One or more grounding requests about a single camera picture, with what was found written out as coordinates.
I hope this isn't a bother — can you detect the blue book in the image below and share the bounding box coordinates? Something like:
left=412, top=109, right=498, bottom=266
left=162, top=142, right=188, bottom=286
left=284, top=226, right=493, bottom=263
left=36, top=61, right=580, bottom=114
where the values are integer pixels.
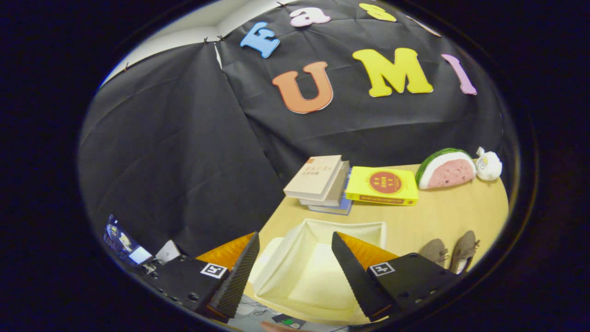
left=307, top=168, right=354, bottom=216

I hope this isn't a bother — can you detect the small white card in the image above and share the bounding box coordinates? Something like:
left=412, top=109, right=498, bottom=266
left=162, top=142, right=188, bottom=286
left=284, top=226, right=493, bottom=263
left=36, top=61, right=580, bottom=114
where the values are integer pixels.
left=156, top=240, right=182, bottom=264

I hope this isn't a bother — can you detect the beige fabric storage box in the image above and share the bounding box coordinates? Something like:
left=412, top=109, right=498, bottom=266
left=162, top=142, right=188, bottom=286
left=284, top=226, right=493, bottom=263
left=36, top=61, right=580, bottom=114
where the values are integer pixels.
left=249, top=219, right=388, bottom=326

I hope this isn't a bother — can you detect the grey book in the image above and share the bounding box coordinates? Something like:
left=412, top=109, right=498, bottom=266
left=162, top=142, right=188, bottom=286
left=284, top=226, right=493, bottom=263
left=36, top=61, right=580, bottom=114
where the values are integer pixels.
left=299, top=160, right=351, bottom=207

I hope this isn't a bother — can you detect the small dark device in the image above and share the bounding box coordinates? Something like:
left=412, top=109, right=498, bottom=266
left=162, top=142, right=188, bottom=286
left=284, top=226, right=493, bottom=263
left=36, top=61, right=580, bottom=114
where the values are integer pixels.
left=272, top=314, right=306, bottom=329

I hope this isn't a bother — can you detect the yellow book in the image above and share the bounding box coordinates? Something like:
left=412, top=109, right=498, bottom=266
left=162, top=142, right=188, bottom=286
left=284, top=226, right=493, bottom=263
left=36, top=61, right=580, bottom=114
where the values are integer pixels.
left=345, top=166, right=419, bottom=206

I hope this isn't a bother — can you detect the brown fuzzy shoe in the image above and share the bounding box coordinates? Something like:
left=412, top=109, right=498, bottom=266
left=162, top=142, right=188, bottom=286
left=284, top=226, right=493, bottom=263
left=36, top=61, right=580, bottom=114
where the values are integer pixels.
left=449, top=231, right=481, bottom=275
left=419, top=238, right=448, bottom=266

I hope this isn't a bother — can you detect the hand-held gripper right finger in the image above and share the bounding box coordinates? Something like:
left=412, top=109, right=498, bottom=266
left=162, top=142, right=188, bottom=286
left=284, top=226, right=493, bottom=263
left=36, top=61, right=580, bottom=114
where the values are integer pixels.
left=331, top=231, right=461, bottom=322

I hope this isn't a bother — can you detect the watermelon slice plush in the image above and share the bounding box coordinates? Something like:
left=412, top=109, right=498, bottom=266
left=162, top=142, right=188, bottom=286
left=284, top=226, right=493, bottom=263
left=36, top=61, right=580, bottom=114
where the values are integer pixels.
left=415, top=148, right=478, bottom=190

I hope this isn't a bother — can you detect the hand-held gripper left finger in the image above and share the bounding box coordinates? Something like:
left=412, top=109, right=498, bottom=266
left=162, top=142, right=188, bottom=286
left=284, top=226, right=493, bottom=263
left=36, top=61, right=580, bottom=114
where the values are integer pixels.
left=138, top=231, right=260, bottom=323

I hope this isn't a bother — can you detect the white plush toy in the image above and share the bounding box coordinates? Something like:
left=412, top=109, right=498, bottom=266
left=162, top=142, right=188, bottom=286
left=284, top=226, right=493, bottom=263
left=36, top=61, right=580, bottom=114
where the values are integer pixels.
left=475, top=147, right=503, bottom=181

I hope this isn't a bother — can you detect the beige book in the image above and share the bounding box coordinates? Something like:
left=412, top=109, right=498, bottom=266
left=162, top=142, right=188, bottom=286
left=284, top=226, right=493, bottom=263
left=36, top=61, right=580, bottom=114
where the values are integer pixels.
left=283, top=155, right=344, bottom=202

